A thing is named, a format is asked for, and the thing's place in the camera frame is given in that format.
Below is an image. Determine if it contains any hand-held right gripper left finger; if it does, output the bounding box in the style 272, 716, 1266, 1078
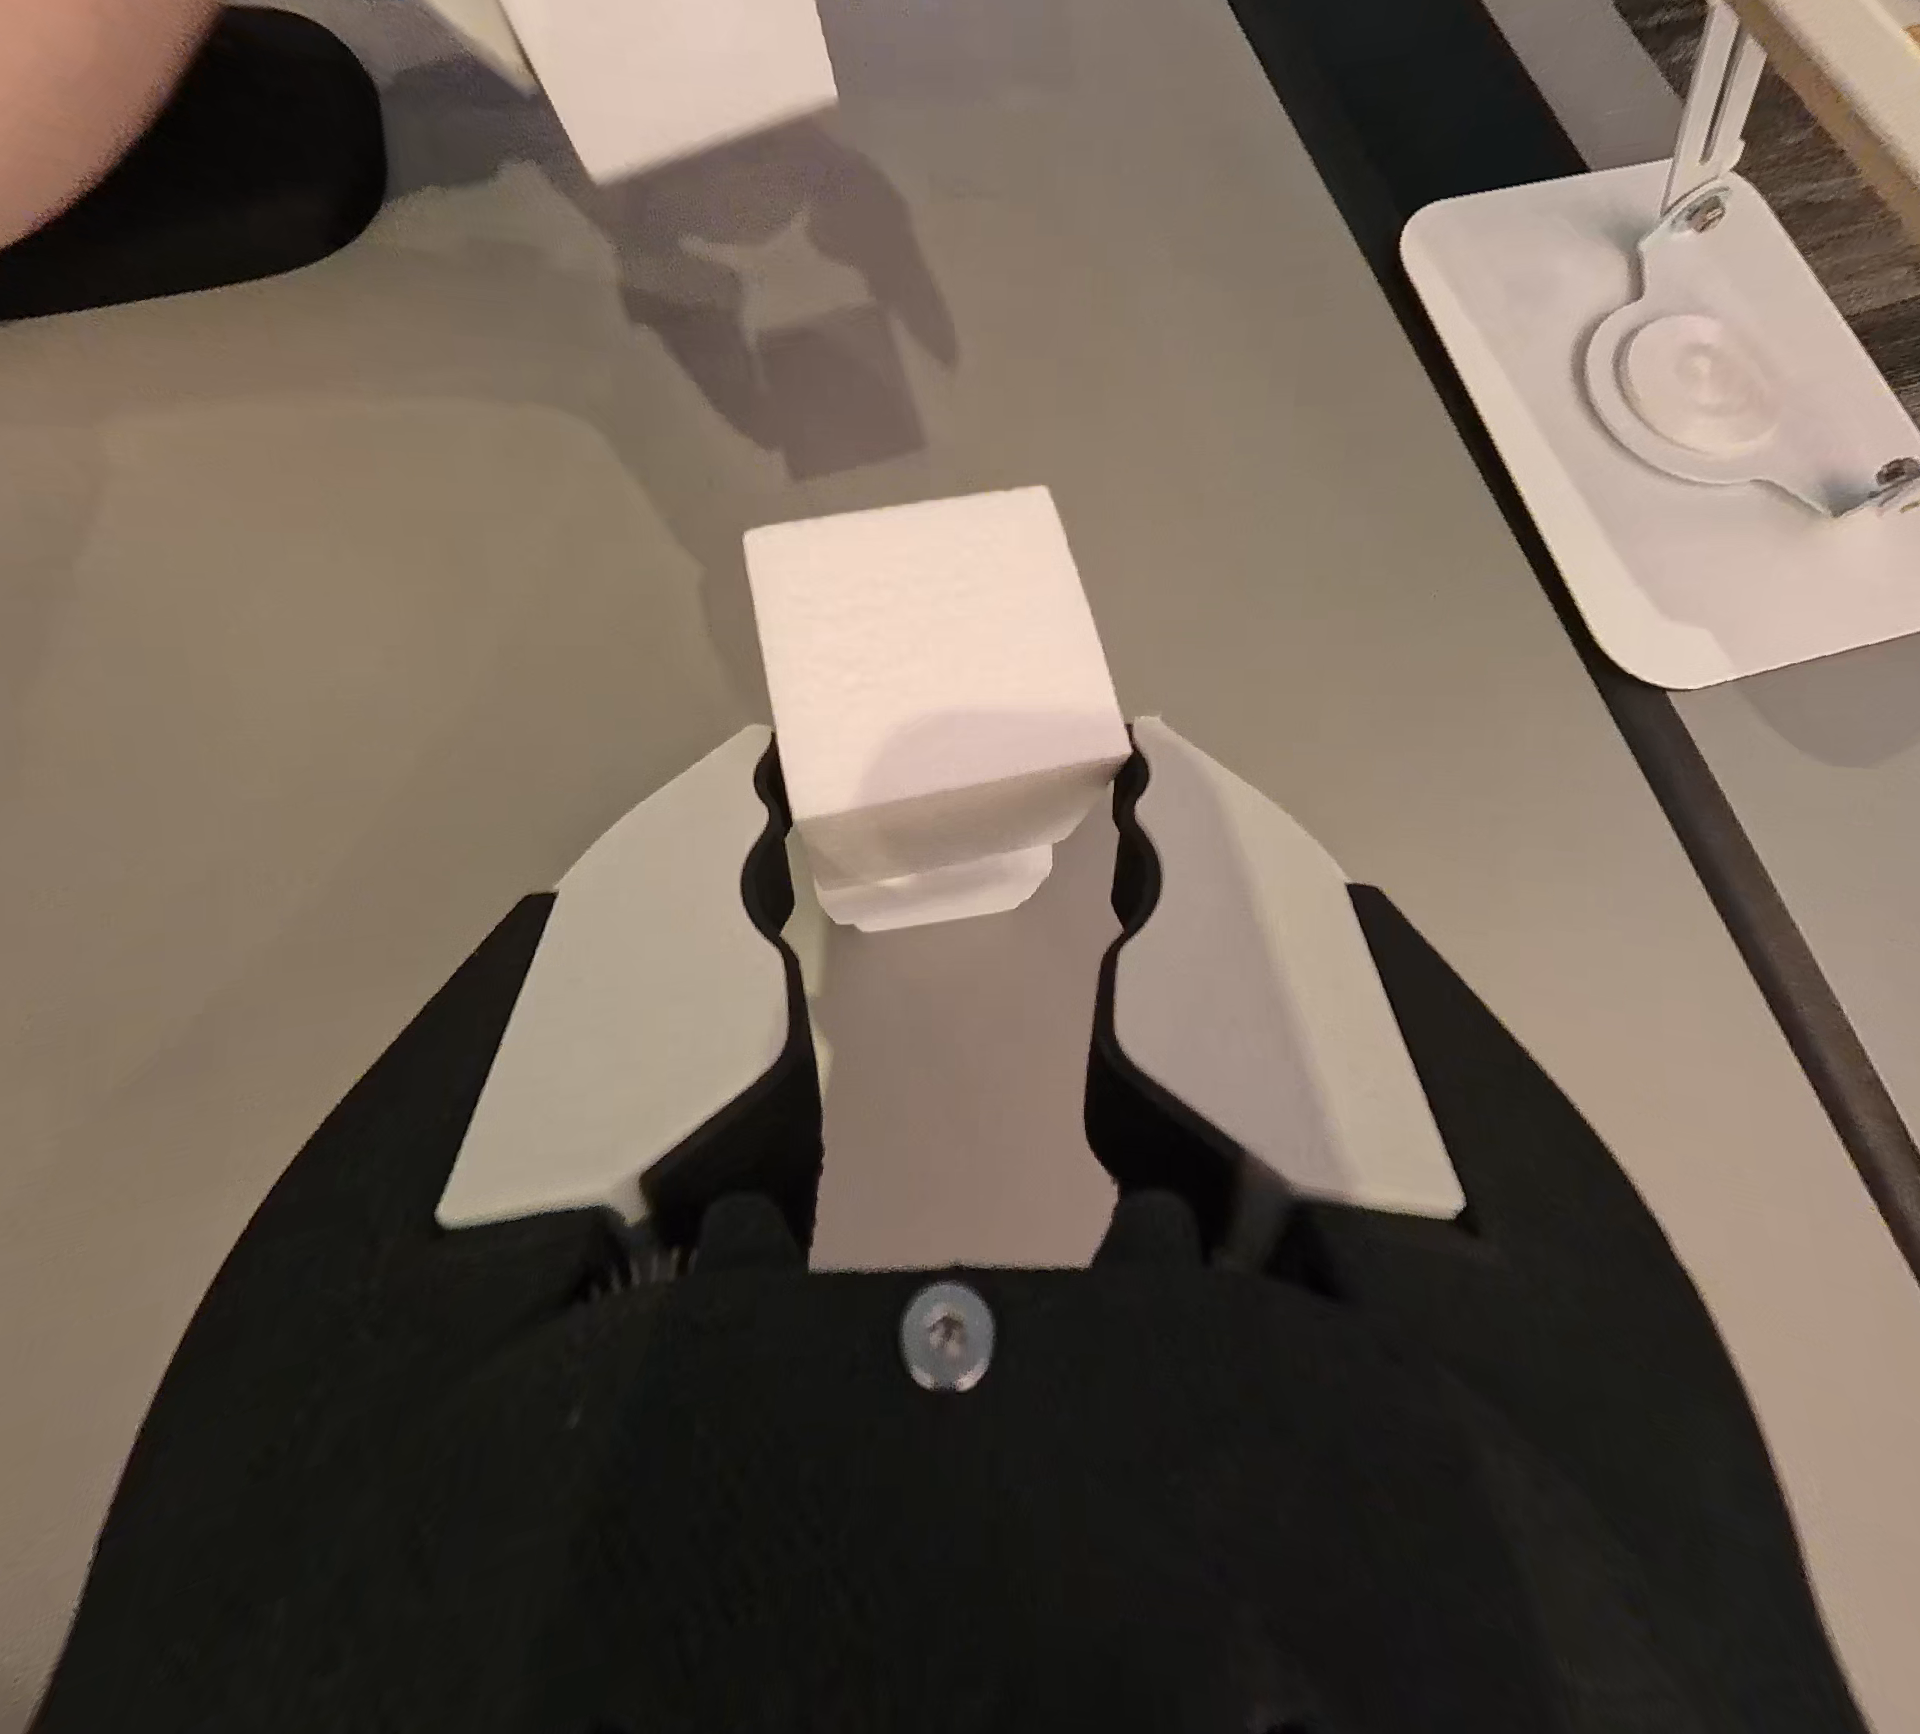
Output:
435, 724, 829, 1269

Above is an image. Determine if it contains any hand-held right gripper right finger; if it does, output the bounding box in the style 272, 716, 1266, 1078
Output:
1086, 716, 1470, 1273

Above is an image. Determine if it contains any person's left forearm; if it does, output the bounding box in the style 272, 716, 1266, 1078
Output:
0, 0, 255, 255

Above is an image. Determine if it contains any white and wooden document stand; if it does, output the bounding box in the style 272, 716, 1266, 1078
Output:
1399, 0, 1920, 694

